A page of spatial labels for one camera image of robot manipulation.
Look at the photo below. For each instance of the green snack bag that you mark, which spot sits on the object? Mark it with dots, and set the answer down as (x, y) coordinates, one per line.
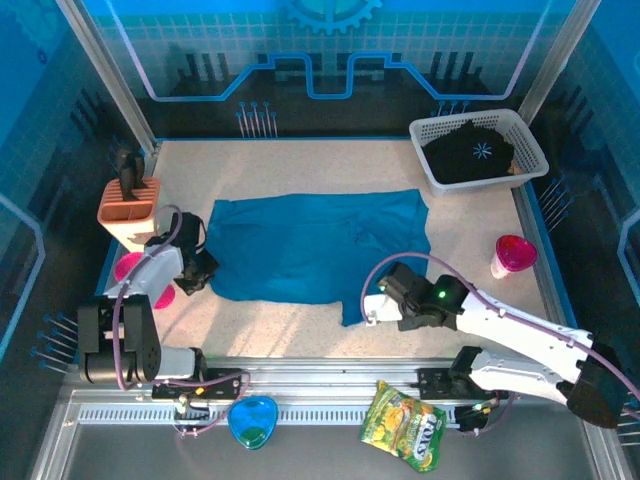
(400, 430)

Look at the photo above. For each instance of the orange cloth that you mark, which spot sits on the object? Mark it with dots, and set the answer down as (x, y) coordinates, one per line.
(512, 171)

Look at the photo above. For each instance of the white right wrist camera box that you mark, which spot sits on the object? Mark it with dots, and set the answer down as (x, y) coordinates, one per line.
(382, 309)

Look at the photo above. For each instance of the white plastic laundry basket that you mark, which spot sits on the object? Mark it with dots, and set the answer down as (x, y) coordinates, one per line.
(530, 145)

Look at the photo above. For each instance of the tan knife block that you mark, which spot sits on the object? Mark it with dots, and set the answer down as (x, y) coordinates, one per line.
(125, 215)

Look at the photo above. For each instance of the blue heart-shaped container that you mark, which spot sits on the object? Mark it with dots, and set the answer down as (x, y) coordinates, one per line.
(252, 420)

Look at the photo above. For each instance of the aluminium frame post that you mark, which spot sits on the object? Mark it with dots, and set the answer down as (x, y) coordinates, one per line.
(557, 60)
(107, 75)

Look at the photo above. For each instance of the black controller box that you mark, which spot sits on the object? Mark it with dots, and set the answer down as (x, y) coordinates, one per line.
(472, 417)

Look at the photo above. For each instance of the blue t-shirt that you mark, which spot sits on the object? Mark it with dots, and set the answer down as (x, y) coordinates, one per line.
(310, 240)

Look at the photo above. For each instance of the black t-shirt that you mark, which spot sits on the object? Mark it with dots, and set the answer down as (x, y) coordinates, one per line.
(465, 160)

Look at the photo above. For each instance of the pink plastic lid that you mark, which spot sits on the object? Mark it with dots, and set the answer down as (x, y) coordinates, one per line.
(165, 298)

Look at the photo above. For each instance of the pink plastic bowl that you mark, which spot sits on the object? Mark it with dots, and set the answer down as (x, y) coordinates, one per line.
(126, 267)

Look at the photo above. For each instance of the pink cup on right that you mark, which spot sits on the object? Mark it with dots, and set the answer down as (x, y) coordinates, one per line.
(515, 252)

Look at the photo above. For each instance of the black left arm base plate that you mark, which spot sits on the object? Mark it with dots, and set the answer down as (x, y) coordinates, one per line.
(225, 385)

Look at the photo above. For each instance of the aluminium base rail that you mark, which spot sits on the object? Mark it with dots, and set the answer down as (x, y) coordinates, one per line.
(320, 380)

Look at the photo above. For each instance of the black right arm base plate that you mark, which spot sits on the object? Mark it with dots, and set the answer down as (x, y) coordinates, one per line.
(432, 382)

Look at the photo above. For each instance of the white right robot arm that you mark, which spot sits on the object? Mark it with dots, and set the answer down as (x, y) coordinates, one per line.
(520, 330)

